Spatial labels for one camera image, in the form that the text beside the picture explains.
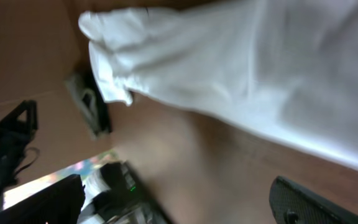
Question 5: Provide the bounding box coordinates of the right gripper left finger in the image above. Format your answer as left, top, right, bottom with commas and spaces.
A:
0, 174, 85, 224

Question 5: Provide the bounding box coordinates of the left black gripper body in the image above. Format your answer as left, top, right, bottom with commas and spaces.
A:
0, 127, 37, 197

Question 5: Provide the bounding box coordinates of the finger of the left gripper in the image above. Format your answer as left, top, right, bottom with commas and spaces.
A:
0, 100, 39, 137

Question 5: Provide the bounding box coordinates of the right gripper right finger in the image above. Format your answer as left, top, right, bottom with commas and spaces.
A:
269, 176, 358, 224

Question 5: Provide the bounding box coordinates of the white printed t-shirt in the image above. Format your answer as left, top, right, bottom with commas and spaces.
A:
78, 1, 358, 170

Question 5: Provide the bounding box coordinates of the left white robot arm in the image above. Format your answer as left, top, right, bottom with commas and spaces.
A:
0, 100, 172, 224

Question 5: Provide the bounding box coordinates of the folded grey garment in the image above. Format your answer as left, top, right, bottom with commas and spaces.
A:
65, 73, 102, 139

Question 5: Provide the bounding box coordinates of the folded black garment left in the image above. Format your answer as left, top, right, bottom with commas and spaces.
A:
84, 70, 112, 134

